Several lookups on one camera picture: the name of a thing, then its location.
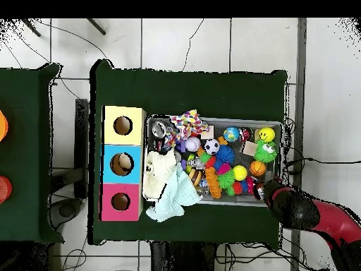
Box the orange plastic tray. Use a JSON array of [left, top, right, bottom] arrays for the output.
[[204, 167, 223, 199]]

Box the light blue waffle cloth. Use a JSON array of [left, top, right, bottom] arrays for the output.
[[145, 169, 202, 223]]

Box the cream waffle cloth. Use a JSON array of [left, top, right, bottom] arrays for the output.
[[143, 149, 178, 198]]

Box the clear mesh bin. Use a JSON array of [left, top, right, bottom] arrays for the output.
[[142, 114, 284, 208]]

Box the wooden box with three holes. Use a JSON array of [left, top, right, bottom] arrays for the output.
[[99, 105, 147, 222]]

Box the orange basketball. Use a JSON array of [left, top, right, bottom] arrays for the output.
[[249, 160, 267, 178]]

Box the plain yellow ball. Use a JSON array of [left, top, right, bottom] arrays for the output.
[[233, 164, 249, 181]]

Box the green googly-eyed puffer ball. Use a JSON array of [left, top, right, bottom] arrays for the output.
[[252, 140, 279, 164]]

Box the large blue spiky ball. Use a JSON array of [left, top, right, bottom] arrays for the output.
[[213, 144, 235, 165]]

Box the blue globe ball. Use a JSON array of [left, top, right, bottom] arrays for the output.
[[223, 126, 241, 143]]

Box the black and white soccer ball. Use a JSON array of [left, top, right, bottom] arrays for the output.
[[203, 138, 221, 155]]

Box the white baseball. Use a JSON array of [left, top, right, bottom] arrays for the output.
[[185, 135, 202, 152]]

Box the colourful spotted cloth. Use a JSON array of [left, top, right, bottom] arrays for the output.
[[168, 109, 210, 141]]

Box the dark green table cloth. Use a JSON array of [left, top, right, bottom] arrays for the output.
[[88, 59, 288, 249]]

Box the grey floor base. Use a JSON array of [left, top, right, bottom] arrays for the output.
[[49, 197, 83, 229]]

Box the black tripod leg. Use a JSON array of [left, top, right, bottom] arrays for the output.
[[20, 18, 42, 37], [86, 18, 106, 36]]

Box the dark green side cloth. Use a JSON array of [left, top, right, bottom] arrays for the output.
[[0, 63, 64, 243]]

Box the orange cup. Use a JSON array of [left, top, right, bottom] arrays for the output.
[[0, 109, 9, 142]]

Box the black power cable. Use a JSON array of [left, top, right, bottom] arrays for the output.
[[284, 157, 361, 167]]

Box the black furniture frame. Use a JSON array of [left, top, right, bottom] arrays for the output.
[[50, 98, 90, 200]]

